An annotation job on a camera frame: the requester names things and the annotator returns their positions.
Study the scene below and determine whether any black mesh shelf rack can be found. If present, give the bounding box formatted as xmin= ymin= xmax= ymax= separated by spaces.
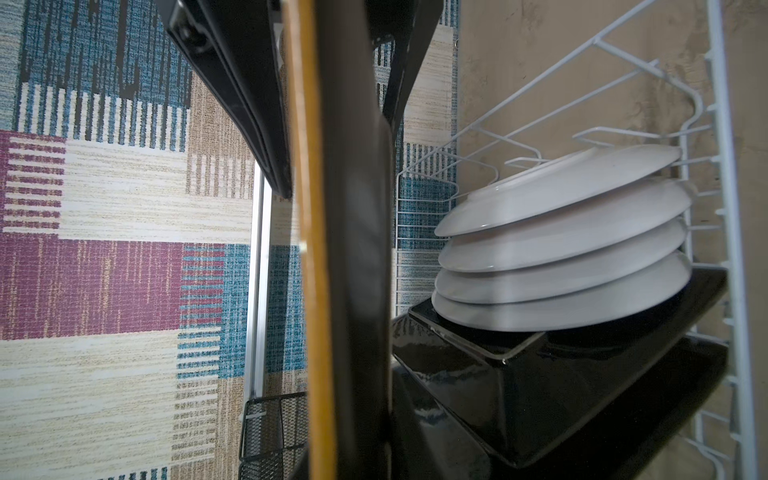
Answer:
xmin=238 ymin=392 xmax=309 ymax=480

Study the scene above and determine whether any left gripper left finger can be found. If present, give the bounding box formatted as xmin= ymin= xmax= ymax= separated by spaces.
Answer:
xmin=157 ymin=0 xmax=293 ymax=199

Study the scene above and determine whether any white wire dish rack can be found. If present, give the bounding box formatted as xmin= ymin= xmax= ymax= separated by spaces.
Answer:
xmin=392 ymin=1 xmax=761 ymax=479

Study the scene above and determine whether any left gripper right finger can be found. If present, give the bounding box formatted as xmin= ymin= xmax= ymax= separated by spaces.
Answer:
xmin=365 ymin=0 xmax=444 ymax=134

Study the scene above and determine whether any white round plate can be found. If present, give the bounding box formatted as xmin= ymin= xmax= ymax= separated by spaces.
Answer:
xmin=435 ymin=144 xmax=682 ymax=237
xmin=438 ymin=177 xmax=698 ymax=273
xmin=431 ymin=252 xmax=693 ymax=333
xmin=435 ymin=218 xmax=687 ymax=304

